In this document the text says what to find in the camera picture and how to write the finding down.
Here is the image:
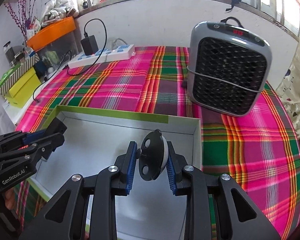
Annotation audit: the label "black bike light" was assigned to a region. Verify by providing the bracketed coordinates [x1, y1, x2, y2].
[44, 118, 68, 141]

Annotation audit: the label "left hand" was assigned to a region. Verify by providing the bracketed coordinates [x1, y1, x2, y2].
[0, 188, 16, 210]

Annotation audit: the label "white side shelf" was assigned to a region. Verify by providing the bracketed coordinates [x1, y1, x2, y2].
[1, 62, 71, 126]

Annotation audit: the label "yellow cardboard box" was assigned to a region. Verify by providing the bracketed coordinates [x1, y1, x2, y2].
[5, 67, 41, 108]

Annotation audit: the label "green white cardboard box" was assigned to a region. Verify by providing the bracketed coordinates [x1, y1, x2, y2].
[27, 104, 203, 240]

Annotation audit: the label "striped green lid box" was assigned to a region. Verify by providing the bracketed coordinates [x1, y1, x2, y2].
[0, 54, 40, 98]

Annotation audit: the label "plaid tablecloth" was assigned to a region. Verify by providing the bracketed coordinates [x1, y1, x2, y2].
[17, 46, 300, 239]

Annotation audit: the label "dark glass jar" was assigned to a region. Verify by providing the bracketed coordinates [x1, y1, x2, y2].
[3, 41, 15, 65]

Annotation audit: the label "orange lid plastic bin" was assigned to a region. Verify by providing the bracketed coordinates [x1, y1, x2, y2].
[26, 16, 77, 55]

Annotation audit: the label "black power adapter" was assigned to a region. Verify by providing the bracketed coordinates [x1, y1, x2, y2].
[81, 32, 98, 56]

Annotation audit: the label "purple flower branches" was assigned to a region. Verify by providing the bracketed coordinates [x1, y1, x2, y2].
[3, 0, 36, 40]

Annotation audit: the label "white power strip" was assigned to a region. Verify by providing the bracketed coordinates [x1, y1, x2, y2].
[68, 44, 135, 69]

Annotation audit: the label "grey black fan heater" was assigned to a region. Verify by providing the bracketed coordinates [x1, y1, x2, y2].
[183, 18, 272, 117]

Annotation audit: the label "black charging cable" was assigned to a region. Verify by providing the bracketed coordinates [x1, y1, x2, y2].
[32, 18, 108, 104]

